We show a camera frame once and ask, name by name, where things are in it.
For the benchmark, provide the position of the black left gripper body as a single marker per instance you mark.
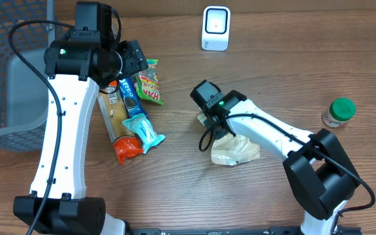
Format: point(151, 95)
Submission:
point(133, 61)

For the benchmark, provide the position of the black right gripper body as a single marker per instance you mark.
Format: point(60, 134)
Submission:
point(218, 130)

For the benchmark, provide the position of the green snack packet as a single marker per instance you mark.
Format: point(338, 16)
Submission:
point(146, 83)

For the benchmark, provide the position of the blue Oreo cookie pack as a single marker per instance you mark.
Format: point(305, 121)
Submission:
point(130, 98)

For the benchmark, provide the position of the red snack packet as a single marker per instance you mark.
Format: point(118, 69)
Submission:
point(113, 110)

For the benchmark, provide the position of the beige paper bag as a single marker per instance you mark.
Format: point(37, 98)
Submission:
point(232, 150)

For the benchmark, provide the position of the teal snack packet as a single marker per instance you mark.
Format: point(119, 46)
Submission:
point(141, 126)

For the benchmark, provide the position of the green lid jar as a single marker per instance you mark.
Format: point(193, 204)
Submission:
point(339, 112)

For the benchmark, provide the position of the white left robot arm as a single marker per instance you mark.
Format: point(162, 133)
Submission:
point(76, 69)

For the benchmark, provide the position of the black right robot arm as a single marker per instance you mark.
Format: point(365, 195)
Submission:
point(320, 173)

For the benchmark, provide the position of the white barcode scanner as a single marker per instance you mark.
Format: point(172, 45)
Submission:
point(215, 28)

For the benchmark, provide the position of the dark grey plastic basket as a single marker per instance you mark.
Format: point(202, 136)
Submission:
point(23, 96)

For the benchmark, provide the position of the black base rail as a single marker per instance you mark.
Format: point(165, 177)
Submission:
point(268, 231)

